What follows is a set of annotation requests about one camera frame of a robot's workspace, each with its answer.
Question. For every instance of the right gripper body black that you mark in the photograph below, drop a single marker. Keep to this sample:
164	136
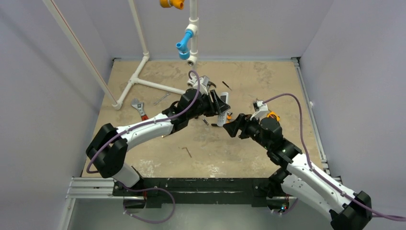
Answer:
242	126

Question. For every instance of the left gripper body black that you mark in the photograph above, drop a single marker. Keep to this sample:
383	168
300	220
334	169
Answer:
212	109

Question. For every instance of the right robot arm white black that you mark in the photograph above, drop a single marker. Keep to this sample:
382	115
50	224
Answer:
344	208

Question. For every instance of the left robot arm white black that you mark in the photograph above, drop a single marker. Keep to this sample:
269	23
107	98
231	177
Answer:
108	148

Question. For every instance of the orange tape measure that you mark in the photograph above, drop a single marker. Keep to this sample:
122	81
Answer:
272	114

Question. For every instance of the small silver wrench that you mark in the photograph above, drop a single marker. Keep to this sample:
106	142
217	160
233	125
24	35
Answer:
162	98

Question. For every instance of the blue pipe fitting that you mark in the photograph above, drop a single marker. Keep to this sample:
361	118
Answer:
182	45

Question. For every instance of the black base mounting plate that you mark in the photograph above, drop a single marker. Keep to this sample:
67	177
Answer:
154	192

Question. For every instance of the orange pipe fitting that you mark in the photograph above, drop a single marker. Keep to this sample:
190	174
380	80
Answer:
178	4

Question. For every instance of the orange handled pliers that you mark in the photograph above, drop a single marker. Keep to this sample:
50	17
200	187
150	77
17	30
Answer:
228	117

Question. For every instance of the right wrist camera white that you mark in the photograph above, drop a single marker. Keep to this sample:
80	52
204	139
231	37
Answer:
260	108

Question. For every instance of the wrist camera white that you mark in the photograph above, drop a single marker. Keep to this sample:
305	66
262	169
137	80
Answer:
260	108
203	85

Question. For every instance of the black handled hammer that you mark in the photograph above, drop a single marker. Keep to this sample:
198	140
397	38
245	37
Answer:
211	84

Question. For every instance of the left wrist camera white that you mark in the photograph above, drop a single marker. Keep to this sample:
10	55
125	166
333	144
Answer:
203	85

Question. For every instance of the adjustable wrench red handle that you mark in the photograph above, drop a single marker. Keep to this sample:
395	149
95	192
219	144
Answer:
139	106

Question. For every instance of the white PVC pipe frame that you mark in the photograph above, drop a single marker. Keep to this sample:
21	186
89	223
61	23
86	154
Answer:
134	79

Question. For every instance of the aluminium rail frame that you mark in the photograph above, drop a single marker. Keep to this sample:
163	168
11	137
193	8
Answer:
283	72

